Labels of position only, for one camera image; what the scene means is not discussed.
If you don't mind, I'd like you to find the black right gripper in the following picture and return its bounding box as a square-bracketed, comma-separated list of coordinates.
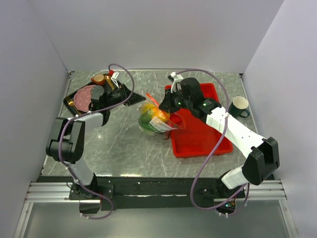
[159, 87, 193, 114]

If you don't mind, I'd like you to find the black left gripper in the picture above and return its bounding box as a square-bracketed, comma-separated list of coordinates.
[103, 84, 146, 108]

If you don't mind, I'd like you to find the yellow toy mango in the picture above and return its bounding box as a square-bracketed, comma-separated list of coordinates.
[140, 103, 156, 113]

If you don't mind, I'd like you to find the red toy bell pepper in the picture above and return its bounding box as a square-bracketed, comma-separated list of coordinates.
[169, 114, 183, 125]

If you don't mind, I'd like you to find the small orange toy fruit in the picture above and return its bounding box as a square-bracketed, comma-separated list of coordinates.
[151, 107, 170, 121]

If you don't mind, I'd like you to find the orange green toy mango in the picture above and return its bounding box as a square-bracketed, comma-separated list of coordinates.
[138, 111, 157, 131]

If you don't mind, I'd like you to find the clear zip top bag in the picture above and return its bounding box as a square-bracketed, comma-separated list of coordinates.
[138, 93, 186, 139]

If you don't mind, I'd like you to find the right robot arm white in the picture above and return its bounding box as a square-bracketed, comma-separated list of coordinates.
[159, 75, 280, 197]

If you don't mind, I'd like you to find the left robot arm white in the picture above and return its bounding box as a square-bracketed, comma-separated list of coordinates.
[46, 83, 146, 199]

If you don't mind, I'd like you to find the gold spoon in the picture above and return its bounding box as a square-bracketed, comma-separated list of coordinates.
[104, 74, 115, 91]

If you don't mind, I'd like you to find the black serving tray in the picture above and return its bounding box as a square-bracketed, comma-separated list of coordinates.
[63, 70, 123, 116]

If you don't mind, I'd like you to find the brown ceramic cup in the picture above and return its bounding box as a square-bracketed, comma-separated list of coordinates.
[91, 74, 106, 86]

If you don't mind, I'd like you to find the red plastic bin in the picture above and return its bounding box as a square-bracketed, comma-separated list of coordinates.
[171, 83, 233, 158]

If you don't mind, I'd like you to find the pink dotted plate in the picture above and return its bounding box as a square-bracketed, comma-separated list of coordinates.
[73, 85, 95, 112]

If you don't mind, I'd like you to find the dark green mug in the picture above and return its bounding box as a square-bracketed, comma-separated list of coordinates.
[228, 96, 250, 118]

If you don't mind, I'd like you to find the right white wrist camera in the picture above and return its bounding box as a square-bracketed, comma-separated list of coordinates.
[168, 72, 184, 93]

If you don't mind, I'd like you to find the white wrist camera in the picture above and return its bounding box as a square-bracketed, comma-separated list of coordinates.
[168, 72, 184, 93]
[109, 70, 119, 88]

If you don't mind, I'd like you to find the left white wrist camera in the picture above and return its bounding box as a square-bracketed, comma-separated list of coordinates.
[109, 70, 119, 88]

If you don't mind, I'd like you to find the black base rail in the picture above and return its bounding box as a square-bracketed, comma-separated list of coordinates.
[69, 177, 246, 213]

